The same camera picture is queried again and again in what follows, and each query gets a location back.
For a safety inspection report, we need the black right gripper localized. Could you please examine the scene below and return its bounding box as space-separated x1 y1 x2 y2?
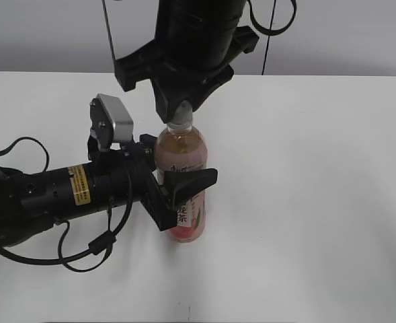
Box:
114 26 259 123

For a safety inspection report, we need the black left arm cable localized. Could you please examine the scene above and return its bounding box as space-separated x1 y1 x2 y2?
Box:
0 136 133 273

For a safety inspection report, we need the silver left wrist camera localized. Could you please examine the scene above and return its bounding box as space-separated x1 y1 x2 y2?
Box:
90 94 134 151

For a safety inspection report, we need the white bottle cap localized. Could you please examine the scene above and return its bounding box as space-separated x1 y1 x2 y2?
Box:
167 101 193 130

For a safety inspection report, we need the peach oolong tea bottle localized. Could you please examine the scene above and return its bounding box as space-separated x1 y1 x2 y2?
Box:
155 127 208 242

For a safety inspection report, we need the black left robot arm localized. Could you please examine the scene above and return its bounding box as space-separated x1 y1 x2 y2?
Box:
0 135 218 247

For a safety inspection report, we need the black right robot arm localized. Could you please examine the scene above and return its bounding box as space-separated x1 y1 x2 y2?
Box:
114 0 259 123

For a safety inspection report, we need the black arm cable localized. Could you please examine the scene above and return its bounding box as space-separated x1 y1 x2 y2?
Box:
0 136 133 273
246 0 299 36

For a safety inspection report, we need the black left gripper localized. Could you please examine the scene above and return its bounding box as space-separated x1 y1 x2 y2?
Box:
87 134 218 231

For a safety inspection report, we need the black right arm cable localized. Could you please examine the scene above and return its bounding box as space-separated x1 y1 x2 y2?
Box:
246 0 299 36

